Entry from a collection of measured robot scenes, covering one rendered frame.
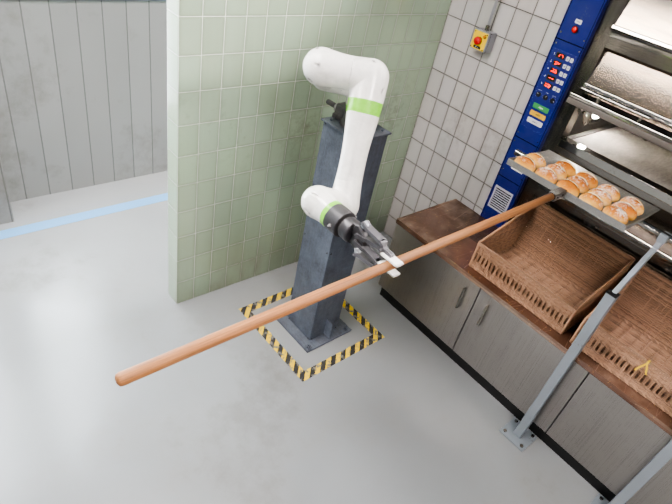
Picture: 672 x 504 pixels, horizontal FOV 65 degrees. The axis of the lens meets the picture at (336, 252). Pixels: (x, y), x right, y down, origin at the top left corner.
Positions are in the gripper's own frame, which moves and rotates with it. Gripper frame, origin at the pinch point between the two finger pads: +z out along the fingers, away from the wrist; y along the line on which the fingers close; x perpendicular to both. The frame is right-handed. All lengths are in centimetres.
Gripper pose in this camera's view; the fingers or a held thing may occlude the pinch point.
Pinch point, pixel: (390, 263)
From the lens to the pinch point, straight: 155.1
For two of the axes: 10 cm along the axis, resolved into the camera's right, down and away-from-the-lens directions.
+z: 6.3, 5.7, -5.3
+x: -7.6, 2.8, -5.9
